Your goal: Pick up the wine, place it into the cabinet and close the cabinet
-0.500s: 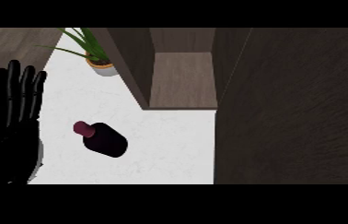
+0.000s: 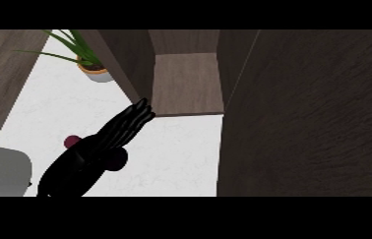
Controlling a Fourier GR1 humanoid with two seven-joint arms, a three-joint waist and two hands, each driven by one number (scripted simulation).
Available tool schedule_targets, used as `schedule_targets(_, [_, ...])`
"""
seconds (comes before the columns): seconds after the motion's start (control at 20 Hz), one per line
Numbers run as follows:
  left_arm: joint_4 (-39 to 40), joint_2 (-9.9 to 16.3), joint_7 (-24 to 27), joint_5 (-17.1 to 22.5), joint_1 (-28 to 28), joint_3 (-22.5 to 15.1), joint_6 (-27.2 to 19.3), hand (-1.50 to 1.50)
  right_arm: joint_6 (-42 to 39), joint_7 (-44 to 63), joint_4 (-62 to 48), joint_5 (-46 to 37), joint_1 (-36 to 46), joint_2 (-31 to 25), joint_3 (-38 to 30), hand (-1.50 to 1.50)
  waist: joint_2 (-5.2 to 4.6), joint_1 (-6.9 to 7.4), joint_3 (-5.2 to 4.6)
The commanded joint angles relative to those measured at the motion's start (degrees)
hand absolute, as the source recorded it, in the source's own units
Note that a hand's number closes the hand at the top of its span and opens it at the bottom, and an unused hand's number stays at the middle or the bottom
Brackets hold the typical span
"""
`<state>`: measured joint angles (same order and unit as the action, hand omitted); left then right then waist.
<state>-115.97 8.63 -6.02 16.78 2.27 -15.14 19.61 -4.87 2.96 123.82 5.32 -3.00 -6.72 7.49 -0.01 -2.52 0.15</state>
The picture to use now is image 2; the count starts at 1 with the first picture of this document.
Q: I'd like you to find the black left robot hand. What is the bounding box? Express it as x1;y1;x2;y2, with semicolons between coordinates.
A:
37;97;157;198

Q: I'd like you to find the dark wine bottle maroon cap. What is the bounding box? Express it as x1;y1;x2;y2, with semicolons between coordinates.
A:
62;134;83;149

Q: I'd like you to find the brown wooden cabinet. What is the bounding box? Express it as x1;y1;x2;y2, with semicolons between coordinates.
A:
79;29;262;118

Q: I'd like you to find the dark brown cabinet door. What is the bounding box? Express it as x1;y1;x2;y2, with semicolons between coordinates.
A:
216;29;372;198

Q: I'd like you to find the green potted plant white pot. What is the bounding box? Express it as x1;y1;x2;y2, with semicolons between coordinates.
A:
14;29;117;84

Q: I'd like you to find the brown wooden panel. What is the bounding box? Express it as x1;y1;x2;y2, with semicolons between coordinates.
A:
0;29;51;130

